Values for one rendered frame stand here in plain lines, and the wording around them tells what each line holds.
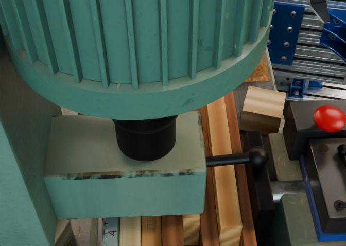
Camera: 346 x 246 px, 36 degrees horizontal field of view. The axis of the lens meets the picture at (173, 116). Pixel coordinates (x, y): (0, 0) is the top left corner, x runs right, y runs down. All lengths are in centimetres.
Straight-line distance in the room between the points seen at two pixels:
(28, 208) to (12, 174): 5
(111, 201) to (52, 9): 24
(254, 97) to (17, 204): 32
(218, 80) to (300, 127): 22
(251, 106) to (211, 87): 32
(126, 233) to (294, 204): 16
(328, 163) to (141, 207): 17
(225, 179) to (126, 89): 25
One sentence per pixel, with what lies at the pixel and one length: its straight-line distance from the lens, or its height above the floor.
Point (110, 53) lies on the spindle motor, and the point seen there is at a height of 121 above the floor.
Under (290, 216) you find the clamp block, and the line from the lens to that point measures 51.
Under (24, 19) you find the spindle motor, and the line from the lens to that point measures 29.
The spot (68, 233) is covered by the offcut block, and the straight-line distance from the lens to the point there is 67.
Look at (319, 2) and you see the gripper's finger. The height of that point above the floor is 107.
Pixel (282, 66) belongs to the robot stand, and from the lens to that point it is 133.
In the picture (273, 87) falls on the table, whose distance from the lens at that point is 70.
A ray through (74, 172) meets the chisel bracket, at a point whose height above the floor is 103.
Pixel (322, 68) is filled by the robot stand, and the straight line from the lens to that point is 133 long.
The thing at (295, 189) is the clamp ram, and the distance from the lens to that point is 53.
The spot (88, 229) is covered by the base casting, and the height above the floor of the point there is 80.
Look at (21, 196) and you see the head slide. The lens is 41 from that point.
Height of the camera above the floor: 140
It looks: 49 degrees down
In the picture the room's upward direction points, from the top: 1 degrees counter-clockwise
